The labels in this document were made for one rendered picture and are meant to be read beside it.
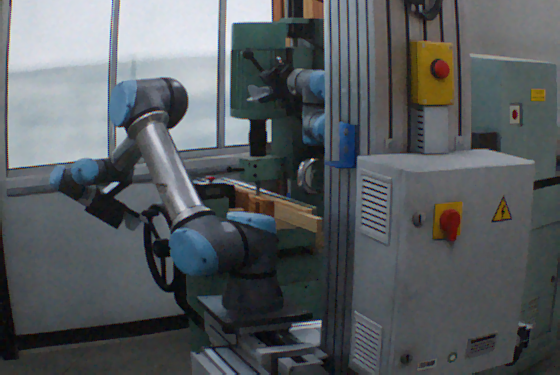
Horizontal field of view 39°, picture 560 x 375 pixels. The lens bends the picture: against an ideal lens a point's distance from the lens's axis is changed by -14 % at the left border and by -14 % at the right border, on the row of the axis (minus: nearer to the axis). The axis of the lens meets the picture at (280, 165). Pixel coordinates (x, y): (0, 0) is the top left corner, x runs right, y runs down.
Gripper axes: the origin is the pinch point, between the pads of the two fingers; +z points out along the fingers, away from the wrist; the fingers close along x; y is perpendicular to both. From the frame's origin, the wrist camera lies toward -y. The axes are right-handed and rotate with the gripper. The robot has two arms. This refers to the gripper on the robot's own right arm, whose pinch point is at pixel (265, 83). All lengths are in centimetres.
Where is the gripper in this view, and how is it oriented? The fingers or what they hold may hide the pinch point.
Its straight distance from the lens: 262.1
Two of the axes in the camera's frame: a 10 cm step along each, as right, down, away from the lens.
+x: -6.5, 7.1, -2.7
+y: -5.7, -6.9, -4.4
